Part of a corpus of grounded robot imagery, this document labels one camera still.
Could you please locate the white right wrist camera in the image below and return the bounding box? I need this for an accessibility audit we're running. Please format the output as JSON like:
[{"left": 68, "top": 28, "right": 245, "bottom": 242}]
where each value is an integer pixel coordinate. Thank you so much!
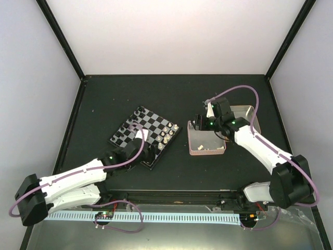
[{"left": 204, "top": 99, "right": 215, "bottom": 118}]

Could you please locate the pink tin box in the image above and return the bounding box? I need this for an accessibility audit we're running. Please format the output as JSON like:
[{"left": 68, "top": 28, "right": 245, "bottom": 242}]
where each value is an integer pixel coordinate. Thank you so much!
[{"left": 187, "top": 121, "right": 226, "bottom": 156}]

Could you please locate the light blue slotted cable duct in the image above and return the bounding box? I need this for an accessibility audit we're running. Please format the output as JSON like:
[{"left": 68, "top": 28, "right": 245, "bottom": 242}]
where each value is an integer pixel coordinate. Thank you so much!
[{"left": 46, "top": 210, "right": 241, "bottom": 226}]

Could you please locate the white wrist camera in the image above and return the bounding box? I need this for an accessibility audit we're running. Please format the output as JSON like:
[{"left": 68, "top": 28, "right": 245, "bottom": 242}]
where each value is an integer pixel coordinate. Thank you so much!
[
  {"left": 204, "top": 99, "right": 215, "bottom": 118},
  {"left": 135, "top": 129, "right": 150, "bottom": 142}
]

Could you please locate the black right frame post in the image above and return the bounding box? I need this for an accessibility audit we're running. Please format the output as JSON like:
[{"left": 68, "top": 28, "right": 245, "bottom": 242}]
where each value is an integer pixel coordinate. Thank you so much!
[{"left": 265, "top": 0, "right": 316, "bottom": 80}]

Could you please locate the black mounting rail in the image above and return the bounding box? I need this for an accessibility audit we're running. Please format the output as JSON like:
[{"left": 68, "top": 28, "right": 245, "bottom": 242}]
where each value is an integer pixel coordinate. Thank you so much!
[{"left": 107, "top": 190, "right": 250, "bottom": 210}]

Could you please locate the yellow tin lid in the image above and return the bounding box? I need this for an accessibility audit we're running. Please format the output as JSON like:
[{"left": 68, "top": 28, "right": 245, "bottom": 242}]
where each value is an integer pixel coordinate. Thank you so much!
[{"left": 230, "top": 105, "right": 261, "bottom": 134}]

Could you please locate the black left frame post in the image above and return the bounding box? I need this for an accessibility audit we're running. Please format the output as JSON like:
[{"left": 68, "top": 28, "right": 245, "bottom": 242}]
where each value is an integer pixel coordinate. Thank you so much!
[{"left": 36, "top": 0, "right": 85, "bottom": 79}]

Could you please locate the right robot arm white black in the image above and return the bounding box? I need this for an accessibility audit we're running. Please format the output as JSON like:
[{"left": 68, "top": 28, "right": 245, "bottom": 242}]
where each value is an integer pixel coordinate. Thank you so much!
[{"left": 194, "top": 97, "right": 314, "bottom": 210}]

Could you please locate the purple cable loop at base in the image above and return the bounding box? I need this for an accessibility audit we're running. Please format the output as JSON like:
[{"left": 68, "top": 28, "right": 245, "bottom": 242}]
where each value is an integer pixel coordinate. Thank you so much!
[{"left": 94, "top": 199, "right": 145, "bottom": 232}]

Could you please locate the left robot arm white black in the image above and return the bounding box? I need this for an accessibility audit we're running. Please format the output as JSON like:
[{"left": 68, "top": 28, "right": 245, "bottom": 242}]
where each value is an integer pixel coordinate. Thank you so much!
[{"left": 8, "top": 138, "right": 158, "bottom": 227}]

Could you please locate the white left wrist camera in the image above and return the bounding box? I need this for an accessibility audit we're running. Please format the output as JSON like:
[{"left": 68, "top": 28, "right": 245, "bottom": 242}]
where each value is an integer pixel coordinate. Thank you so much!
[{"left": 135, "top": 129, "right": 150, "bottom": 142}]

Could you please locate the black frame post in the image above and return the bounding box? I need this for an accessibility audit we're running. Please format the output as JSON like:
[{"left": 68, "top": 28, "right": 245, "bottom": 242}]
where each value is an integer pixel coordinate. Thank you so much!
[
  {"left": 265, "top": 0, "right": 316, "bottom": 80},
  {"left": 36, "top": 0, "right": 85, "bottom": 79}
]

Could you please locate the black white chessboard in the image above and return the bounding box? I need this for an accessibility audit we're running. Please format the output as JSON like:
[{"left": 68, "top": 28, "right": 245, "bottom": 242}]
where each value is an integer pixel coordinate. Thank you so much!
[{"left": 109, "top": 106, "right": 182, "bottom": 170}]

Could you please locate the small circuit board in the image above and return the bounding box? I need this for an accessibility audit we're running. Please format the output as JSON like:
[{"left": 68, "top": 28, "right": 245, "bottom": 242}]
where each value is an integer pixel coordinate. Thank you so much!
[{"left": 95, "top": 211, "right": 113, "bottom": 220}]

